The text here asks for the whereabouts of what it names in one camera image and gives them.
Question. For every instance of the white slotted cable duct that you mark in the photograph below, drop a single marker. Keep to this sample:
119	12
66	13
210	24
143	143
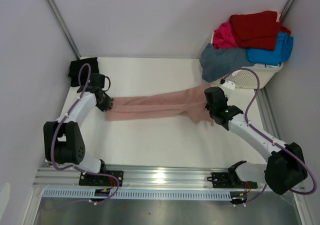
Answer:
91	193

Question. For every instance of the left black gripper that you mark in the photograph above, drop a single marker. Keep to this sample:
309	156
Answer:
107	105

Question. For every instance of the white t shirt in basket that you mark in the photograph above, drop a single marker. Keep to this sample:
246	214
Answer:
268	66

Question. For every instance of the pink t shirt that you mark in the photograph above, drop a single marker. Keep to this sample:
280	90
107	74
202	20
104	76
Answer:
190	102

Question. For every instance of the dark red t shirt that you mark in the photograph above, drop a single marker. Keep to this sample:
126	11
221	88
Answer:
257	30

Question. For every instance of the white laundry basket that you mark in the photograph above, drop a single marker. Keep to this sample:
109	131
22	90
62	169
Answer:
245	79

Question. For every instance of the folded black t shirt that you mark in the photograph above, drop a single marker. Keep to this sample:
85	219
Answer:
79	76

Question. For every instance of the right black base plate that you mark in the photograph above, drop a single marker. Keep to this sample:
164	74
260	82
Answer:
226	180

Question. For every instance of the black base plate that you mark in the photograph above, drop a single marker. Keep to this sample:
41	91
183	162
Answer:
226	180
99	181

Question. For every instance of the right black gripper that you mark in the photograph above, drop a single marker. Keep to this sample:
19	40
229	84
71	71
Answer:
207	106

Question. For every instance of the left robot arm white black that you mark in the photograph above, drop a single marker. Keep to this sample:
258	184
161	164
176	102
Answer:
63	142

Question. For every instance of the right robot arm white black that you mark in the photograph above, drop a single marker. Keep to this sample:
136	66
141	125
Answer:
284	166

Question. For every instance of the magenta t shirt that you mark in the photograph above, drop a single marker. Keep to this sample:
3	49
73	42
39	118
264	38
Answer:
223	37

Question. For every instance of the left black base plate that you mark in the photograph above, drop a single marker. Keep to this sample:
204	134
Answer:
99	181

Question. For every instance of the grey blue t shirt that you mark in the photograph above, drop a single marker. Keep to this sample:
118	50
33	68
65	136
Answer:
216	63

